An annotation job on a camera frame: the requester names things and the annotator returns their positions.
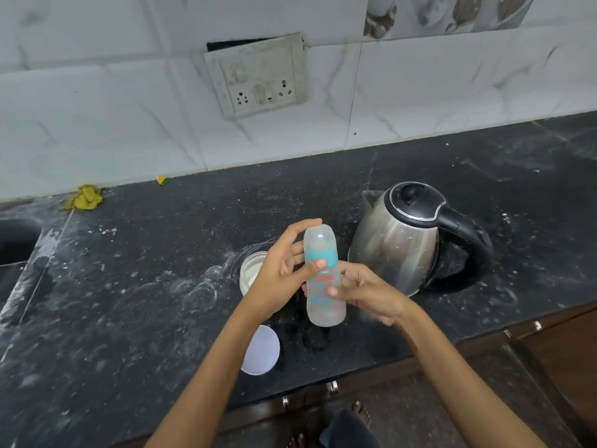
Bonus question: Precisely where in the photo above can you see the person's left hand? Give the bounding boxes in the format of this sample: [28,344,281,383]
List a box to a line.
[242,218,328,323]

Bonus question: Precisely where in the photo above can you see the person's right hand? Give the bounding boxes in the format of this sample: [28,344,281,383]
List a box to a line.
[326,261,417,326]

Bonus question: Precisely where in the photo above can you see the clear baby bottle blue print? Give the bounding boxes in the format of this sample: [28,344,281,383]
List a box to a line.
[303,224,347,328]

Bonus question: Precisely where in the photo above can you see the person's left forearm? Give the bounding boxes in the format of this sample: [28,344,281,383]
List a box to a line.
[145,301,280,448]

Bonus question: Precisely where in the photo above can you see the person's right forearm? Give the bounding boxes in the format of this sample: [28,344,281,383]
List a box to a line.
[394,298,548,448]

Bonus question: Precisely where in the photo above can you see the white jar of powder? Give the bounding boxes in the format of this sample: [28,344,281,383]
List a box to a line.
[239,251,269,296]

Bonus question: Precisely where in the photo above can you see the stainless steel electric kettle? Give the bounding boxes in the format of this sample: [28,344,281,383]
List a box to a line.
[347,182,494,297]

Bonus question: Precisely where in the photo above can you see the white round jar lid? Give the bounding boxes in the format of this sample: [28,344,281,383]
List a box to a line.
[240,325,281,376]

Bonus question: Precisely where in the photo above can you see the person's right foot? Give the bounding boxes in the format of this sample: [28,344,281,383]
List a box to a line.
[351,400,372,427]

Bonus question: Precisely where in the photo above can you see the person's dark trouser leg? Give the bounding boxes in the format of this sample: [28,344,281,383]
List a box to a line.
[319,409,381,448]

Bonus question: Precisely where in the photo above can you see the crumpled yellow cloth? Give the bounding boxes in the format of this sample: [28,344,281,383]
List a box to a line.
[63,184,104,211]

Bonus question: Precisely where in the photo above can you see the brown wooden cabinet front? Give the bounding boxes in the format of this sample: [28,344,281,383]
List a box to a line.
[112,301,597,448]

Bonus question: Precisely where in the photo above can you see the dark kitchen sink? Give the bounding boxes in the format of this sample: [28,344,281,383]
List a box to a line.
[0,218,43,266]

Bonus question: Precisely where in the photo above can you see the white wall socket plate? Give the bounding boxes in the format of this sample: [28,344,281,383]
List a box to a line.
[204,33,308,120]

